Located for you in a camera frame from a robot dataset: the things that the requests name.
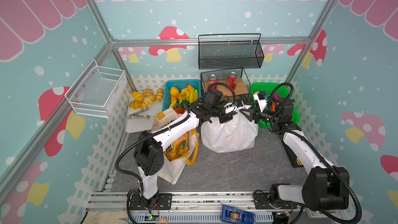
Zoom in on white plastic grocery bag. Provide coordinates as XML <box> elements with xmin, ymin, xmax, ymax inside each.
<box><xmin>201</xmin><ymin>105</ymin><xmax>259</xmax><ymax>153</ymax></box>

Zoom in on orange yellow snack bag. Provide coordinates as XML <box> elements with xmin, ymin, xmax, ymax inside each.
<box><xmin>164</xmin><ymin>133</ymin><xmax>189</xmax><ymax>161</ymax></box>

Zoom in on cream canvas tote bag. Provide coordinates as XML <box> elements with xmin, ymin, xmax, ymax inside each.
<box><xmin>151</xmin><ymin>108</ymin><xmax>199</xmax><ymax>185</ymax></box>

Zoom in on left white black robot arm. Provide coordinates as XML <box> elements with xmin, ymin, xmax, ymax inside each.
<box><xmin>115</xmin><ymin>83</ymin><xmax>236</xmax><ymax>208</ymax></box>

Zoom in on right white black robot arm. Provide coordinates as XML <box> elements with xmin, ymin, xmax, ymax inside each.
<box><xmin>241</xmin><ymin>83</ymin><xmax>362</xmax><ymax>224</ymax></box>

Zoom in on green plastic vegetable basket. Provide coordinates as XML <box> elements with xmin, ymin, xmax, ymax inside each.
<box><xmin>250</xmin><ymin>82</ymin><xmax>301</xmax><ymax>129</ymax></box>

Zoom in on yellow banana toy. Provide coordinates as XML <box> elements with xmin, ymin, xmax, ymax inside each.
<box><xmin>189</xmin><ymin>88</ymin><xmax>199</xmax><ymax>104</ymax></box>

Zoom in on right red soda can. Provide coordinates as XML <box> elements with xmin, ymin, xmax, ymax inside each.
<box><xmin>227</xmin><ymin>72</ymin><xmax>238</xmax><ymax>90</ymax></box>

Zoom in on red soda can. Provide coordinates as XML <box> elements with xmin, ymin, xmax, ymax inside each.
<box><xmin>207</xmin><ymin>74</ymin><xmax>219</xmax><ymax>89</ymax></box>
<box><xmin>227</xmin><ymin>72</ymin><xmax>238</xmax><ymax>90</ymax></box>

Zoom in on left red soda can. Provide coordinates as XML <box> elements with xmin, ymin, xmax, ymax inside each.
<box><xmin>207</xmin><ymin>74</ymin><xmax>219</xmax><ymax>89</ymax></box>

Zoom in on teal plastic fruit basket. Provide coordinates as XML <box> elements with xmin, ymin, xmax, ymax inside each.
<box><xmin>162</xmin><ymin>79</ymin><xmax>202</xmax><ymax>114</ymax></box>

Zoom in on black flat box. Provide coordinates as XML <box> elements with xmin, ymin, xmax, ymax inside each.
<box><xmin>280</xmin><ymin>136</ymin><xmax>304</xmax><ymax>168</ymax></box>

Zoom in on metal tongs on tray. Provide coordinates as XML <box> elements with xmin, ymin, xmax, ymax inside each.
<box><xmin>127</xmin><ymin>101</ymin><xmax>162</xmax><ymax>119</ymax></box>

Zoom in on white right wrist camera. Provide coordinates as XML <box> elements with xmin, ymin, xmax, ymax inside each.
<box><xmin>254</xmin><ymin>91</ymin><xmax>269</xmax><ymax>112</ymax></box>

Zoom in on black wire wooden shelf rack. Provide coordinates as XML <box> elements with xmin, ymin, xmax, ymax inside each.
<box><xmin>200</xmin><ymin>67</ymin><xmax>251</xmax><ymax>103</ymax></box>

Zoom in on black wire wall basket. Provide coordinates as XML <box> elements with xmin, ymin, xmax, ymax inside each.
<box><xmin>198</xmin><ymin>33</ymin><xmax>265</xmax><ymax>70</ymax></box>

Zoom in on blue device on rail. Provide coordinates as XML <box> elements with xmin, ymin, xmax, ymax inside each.
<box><xmin>221</xmin><ymin>205</ymin><xmax>256</xmax><ymax>224</ymax></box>

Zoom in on white wire wall basket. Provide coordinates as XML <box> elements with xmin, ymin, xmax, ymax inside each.
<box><xmin>65</xmin><ymin>60</ymin><xmax>127</xmax><ymax>118</ymax></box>

